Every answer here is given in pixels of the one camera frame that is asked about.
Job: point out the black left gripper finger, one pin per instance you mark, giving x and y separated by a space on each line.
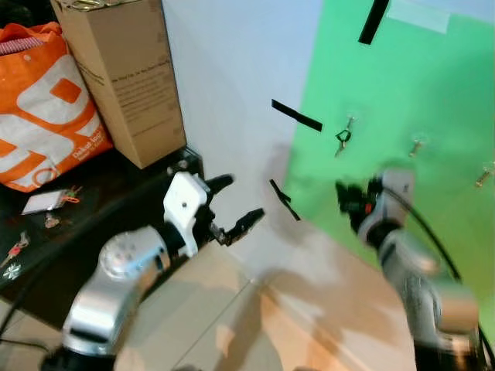
219 185
241 225

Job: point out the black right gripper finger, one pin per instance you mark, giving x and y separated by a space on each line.
346 189
349 215

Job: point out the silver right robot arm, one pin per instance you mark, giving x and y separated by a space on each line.
421 286

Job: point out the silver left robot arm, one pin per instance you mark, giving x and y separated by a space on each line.
100 301

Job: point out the black headed keys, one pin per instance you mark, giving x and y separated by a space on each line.
343 139

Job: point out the clear adhesive metal hook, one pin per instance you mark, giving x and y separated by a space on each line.
418 144
350 122
483 176

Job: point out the black tape strip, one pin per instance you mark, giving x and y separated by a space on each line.
296 116
373 22
284 199

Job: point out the black cabinet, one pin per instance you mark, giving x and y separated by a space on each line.
108 216

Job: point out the green backdrop sheet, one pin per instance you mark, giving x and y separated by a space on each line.
418 85

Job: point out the tall brown cardboard box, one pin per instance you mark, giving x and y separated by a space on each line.
128 77

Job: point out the orange white shopping bag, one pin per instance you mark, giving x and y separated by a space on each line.
46 116

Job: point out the wide translucent tape strip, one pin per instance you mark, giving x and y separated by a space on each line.
418 15

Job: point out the red headed key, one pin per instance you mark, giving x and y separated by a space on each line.
15 247

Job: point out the dark key with white mark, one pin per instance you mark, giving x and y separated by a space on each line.
11 271

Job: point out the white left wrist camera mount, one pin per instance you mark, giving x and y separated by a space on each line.
186 205

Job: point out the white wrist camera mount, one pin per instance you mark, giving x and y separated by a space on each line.
393 197
186 205

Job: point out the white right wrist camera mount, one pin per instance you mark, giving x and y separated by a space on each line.
393 197

